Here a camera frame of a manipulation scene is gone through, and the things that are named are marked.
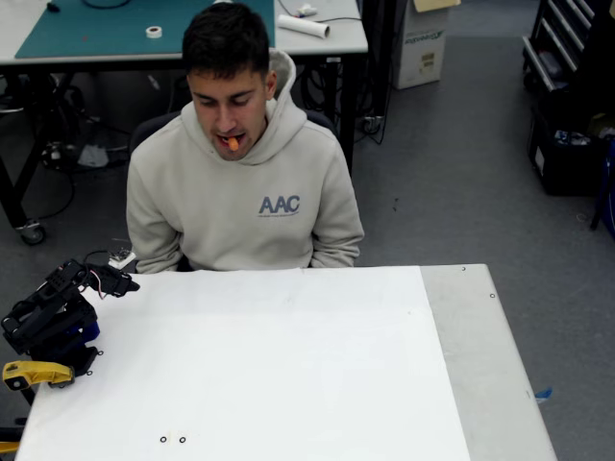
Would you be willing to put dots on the black storage bin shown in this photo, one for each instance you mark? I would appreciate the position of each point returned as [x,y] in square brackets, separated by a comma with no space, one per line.
[562,168]

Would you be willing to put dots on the small white camera module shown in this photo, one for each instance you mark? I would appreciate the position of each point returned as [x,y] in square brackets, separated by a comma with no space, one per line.
[121,259]

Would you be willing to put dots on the man in beige hoodie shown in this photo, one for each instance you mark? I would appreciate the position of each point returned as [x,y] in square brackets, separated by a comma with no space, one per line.
[230,216]

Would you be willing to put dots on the small orange carrot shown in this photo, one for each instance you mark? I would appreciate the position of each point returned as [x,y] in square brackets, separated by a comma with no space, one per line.
[234,143]

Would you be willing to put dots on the white paper roll tube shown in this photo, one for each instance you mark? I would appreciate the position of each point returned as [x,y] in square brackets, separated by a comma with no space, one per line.
[302,26]

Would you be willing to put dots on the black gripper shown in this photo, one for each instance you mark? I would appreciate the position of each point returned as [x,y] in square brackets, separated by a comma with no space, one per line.
[116,283]

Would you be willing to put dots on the white cardboard box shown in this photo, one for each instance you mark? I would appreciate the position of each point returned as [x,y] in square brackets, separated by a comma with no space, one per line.
[423,48]

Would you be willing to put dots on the black drawer tool cart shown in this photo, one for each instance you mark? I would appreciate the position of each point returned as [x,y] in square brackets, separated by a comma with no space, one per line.
[552,43]

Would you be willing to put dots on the white plastic bag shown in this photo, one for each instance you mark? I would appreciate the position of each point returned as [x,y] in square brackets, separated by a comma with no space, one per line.
[92,156]

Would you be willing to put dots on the black office chair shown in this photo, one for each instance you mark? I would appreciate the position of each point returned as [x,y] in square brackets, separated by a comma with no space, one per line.
[149,127]

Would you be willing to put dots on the blue frame object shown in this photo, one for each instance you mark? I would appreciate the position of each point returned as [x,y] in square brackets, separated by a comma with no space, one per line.
[606,192]

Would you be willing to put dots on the yellow bar clamp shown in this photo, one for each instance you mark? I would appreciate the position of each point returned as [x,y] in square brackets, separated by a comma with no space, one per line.
[8,444]
[33,372]

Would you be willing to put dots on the green cutting mat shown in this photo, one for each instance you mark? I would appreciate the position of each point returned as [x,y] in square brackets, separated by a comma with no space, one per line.
[96,29]

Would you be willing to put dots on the grey workbench with black frame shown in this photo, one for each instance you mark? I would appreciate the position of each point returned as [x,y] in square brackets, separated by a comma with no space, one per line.
[331,43]

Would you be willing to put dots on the white tape roll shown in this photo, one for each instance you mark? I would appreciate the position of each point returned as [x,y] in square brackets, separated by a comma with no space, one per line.
[154,32]

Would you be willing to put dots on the large white paper sheet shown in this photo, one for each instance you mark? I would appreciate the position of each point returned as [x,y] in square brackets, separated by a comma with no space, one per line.
[288,360]

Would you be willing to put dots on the blue tape scrap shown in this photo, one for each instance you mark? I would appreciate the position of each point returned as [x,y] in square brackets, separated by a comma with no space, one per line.
[544,394]

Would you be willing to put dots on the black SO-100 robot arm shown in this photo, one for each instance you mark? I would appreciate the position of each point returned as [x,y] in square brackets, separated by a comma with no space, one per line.
[48,317]

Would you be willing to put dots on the black caster wheel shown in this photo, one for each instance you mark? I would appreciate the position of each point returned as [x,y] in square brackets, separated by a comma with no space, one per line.
[32,234]
[372,126]

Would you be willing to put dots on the crumpled white wrapper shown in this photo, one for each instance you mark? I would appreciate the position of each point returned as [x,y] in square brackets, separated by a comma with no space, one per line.
[306,9]

